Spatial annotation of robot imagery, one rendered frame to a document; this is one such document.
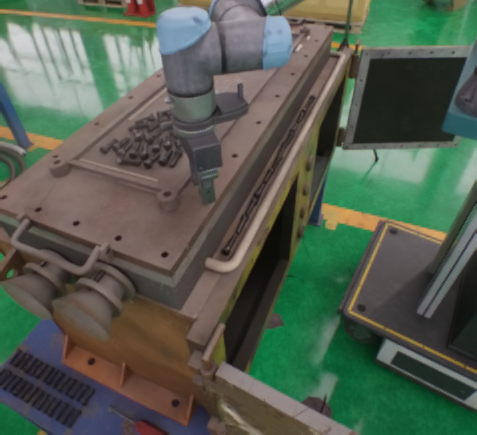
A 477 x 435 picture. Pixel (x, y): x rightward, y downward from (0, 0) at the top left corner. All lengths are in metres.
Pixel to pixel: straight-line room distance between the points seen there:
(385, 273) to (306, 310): 0.49
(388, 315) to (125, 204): 1.40
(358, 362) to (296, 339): 0.32
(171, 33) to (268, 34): 0.14
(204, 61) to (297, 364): 1.70
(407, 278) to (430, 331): 0.28
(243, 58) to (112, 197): 0.40
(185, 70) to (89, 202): 0.37
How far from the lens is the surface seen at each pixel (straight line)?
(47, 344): 1.53
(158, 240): 0.68
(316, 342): 2.09
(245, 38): 0.56
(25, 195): 0.88
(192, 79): 0.56
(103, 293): 0.71
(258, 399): 0.68
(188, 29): 0.53
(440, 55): 2.00
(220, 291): 0.75
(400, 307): 1.91
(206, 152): 0.59
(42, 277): 0.85
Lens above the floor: 1.87
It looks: 43 degrees down
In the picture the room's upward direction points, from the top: 2 degrees counter-clockwise
